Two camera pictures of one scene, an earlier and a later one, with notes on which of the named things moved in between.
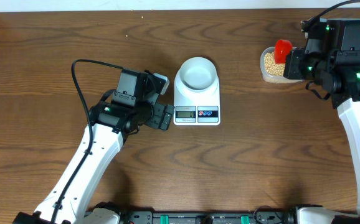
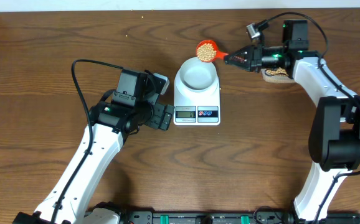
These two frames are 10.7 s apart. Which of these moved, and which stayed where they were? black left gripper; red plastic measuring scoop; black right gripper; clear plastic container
Moved: red plastic measuring scoop; black right gripper
Stayed: black left gripper; clear plastic container
